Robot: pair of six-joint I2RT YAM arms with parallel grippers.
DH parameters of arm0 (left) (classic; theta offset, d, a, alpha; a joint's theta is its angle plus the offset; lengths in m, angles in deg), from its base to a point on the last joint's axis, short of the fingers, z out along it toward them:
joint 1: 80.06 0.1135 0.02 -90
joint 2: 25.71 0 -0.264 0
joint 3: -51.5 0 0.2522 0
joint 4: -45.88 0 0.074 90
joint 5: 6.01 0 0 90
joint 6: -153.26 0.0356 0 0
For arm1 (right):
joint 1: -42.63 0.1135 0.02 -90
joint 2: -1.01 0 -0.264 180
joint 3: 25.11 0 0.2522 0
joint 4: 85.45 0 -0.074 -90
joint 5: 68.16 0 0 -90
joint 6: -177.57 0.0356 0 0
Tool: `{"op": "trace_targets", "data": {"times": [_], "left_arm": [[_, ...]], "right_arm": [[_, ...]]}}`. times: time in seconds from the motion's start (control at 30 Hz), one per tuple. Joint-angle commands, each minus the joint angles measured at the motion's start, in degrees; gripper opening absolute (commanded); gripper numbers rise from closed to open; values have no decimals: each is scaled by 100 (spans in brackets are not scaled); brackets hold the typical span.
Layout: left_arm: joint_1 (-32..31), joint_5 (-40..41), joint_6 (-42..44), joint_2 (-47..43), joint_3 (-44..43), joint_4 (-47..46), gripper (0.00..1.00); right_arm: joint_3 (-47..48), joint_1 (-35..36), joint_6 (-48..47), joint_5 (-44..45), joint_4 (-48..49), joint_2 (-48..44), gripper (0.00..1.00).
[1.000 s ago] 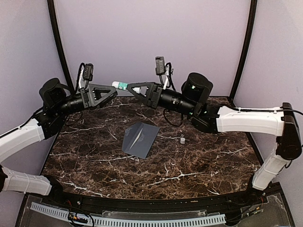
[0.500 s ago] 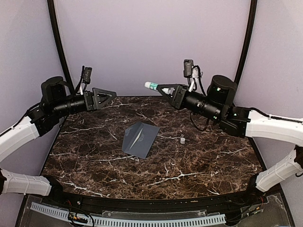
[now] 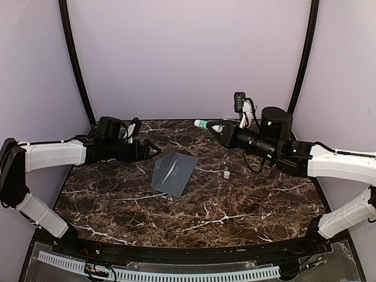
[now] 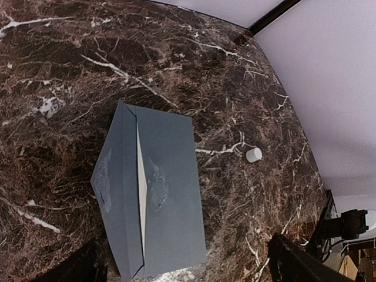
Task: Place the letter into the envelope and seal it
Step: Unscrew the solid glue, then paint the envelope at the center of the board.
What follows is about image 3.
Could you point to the left black frame post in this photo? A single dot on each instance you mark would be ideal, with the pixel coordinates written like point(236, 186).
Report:
point(73, 56)

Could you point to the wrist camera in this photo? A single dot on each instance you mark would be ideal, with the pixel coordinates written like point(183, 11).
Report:
point(133, 129)
point(239, 98)

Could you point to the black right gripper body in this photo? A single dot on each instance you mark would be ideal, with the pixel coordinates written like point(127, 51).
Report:
point(234, 142)

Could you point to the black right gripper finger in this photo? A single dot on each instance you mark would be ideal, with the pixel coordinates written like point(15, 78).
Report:
point(220, 123)
point(224, 138)

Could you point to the white glue stick cap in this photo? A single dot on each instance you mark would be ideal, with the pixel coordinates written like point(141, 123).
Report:
point(226, 175)

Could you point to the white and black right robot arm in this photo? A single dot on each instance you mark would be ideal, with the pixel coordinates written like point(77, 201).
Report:
point(273, 144)

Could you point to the grey paper envelope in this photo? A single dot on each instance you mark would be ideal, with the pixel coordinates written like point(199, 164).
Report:
point(172, 172)

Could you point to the black frame post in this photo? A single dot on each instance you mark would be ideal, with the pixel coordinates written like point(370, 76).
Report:
point(305, 56)
point(73, 56)

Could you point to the white slotted cable duct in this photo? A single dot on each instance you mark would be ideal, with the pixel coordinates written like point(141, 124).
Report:
point(247, 271)

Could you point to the right black frame post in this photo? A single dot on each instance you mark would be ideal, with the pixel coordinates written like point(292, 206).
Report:
point(305, 56)

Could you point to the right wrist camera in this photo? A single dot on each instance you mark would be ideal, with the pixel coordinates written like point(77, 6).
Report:
point(239, 98)

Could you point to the green and white glue stick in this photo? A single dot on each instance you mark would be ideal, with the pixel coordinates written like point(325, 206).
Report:
point(203, 124)

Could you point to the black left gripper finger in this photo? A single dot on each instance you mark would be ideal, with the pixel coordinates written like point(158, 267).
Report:
point(150, 153)
point(152, 147)

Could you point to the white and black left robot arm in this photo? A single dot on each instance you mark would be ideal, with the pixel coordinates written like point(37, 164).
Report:
point(111, 139)

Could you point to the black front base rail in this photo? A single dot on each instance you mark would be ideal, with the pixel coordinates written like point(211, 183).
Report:
point(96, 245)

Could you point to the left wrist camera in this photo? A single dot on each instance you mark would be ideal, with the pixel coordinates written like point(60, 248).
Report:
point(133, 129)

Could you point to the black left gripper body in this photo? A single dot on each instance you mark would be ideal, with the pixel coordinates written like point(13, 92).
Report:
point(137, 155)

